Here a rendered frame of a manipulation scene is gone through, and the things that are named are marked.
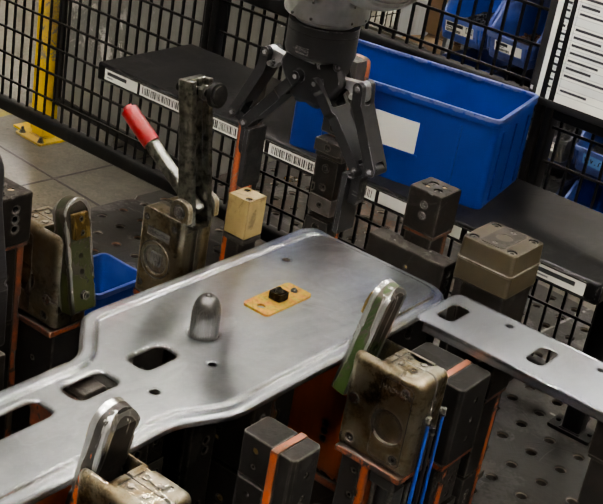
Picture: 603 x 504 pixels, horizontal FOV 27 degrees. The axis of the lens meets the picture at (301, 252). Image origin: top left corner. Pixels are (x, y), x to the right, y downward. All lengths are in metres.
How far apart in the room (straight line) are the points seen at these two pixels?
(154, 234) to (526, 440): 0.66
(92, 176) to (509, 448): 2.59
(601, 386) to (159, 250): 0.54
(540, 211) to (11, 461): 0.89
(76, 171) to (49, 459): 3.11
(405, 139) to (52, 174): 2.56
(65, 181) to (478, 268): 2.71
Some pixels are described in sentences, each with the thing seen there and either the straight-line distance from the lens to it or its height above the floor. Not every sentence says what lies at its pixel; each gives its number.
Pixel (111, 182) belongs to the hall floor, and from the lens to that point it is 4.16.
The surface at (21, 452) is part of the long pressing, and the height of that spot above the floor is 1.00.
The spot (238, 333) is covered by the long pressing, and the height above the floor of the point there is 1.00.
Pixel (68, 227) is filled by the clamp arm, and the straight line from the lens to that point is 1.36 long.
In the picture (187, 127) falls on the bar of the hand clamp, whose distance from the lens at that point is 1.44.
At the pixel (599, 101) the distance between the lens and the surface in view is 1.78.
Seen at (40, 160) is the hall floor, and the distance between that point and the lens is 4.27.
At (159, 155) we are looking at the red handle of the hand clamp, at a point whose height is 1.11.
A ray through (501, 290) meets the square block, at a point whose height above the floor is 1.01.
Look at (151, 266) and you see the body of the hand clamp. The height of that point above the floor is 0.97.
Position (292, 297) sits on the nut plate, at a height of 1.00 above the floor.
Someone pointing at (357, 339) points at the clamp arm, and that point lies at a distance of 1.28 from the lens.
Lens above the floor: 1.68
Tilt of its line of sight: 26 degrees down
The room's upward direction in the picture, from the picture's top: 10 degrees clockwise
